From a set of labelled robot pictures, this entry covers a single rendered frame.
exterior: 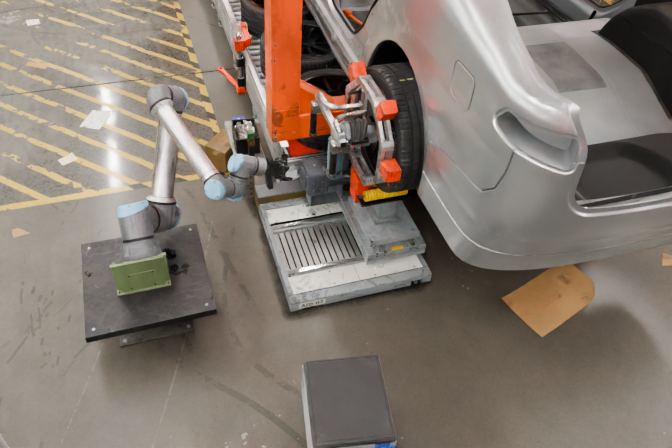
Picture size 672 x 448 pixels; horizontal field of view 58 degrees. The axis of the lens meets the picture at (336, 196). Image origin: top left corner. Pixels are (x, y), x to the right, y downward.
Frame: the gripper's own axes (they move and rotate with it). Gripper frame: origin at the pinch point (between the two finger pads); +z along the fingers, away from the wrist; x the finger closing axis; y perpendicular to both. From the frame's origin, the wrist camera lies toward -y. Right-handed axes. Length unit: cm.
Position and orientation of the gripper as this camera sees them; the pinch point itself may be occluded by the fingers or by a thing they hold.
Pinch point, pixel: (296, 176)
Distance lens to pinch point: 310.1
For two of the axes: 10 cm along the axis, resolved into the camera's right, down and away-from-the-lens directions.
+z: 8.1, 1.2, 5.8
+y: 4.6, -7.4, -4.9
